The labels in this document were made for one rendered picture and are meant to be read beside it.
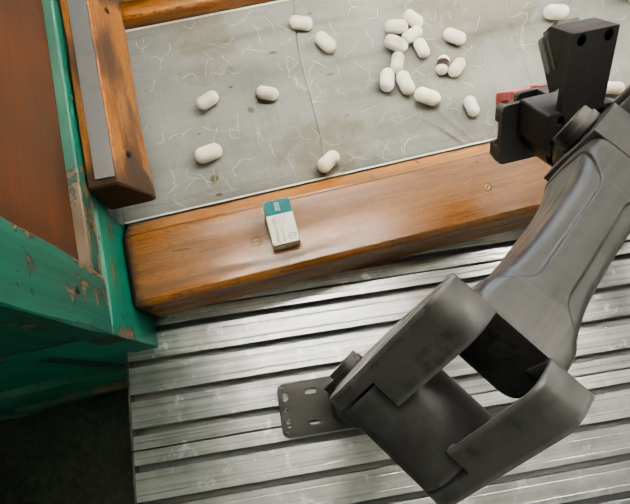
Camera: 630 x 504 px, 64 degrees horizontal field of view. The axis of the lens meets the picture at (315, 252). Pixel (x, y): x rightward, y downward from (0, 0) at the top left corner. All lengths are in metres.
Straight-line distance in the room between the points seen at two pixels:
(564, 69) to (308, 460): 0.54
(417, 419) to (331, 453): 0.42
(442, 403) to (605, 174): 0.19
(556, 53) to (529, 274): 0.27
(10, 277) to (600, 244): 0.39
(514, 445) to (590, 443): 0.53
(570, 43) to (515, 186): 0.26
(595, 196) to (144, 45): 0.66
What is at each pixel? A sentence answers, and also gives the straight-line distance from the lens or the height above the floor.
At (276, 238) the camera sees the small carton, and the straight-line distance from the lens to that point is 0.62.
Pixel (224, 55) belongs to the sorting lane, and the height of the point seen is 0.74.
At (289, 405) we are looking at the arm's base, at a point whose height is 0.68.
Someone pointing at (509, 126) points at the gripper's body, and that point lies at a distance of 0.56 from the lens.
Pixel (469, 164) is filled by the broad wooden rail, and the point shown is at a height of 0.76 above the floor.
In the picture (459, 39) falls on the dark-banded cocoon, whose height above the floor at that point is 0.76.
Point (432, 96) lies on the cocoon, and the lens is 0.75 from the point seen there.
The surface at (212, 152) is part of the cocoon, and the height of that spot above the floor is 0.76.
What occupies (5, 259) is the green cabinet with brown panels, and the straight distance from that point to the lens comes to 0.41.
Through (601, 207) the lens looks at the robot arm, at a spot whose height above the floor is 1.09.
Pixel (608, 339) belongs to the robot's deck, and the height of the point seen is 0.67.
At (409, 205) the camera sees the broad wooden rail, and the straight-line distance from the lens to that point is 0.67.
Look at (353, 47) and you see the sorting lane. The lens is 0.81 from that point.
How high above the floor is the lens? 1.38
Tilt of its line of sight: 75 degrees down
